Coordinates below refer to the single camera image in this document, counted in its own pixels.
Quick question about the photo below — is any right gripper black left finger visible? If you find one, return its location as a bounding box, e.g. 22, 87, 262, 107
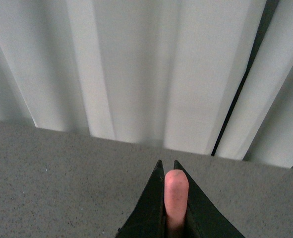
116, 160, 165, 238

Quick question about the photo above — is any pink chopstick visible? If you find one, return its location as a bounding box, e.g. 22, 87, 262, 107
164, 169, 189, 238

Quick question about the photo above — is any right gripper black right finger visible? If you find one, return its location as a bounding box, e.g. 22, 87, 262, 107
174, 160, 244, 238

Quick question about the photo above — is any white pleated curtain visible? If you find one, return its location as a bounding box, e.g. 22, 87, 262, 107
0, 0, 293, 168

